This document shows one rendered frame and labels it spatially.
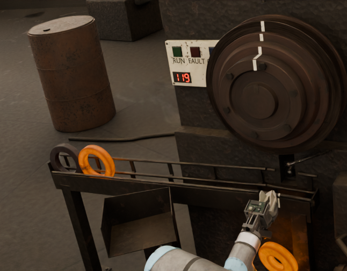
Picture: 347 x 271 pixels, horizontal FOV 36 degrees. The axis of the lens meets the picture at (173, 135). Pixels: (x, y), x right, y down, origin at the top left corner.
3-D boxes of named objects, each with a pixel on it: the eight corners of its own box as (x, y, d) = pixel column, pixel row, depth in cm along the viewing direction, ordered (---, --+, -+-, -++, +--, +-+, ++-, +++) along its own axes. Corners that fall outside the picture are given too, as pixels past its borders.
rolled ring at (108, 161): (105, 190, 244) (109, 186, 247) (115, 163, 233) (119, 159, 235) (74, 168, 248) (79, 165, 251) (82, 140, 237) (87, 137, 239)
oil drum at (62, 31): (81, 104, 521) (58, 14, 484) (129, 108, 489) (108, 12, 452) (39, 129, 478) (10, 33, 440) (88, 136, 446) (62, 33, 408)
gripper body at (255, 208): (270, 201, 174) (257, 230, 167) (275, 217, 179) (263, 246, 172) (249, 197, 178) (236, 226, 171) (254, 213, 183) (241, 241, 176)
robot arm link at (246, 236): (259, 257, 170) (236, 252, 174) (264, 245, 173) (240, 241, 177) (253, 243, 165) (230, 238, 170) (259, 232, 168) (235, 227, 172)
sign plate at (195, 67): (174, 83, 212) (167, 40, 204) (233, 86, 198) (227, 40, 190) (172, 85, 210) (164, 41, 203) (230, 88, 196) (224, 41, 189)
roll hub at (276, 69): (230, 130, 184) (220, 53, 172) (309, 138, 169) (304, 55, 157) (223, 137, 180) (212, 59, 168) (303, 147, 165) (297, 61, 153)
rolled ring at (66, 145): (73, 144, 243) (77, 141, 246) (43, 147, 253) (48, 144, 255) (86, 179, 250) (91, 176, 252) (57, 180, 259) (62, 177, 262)
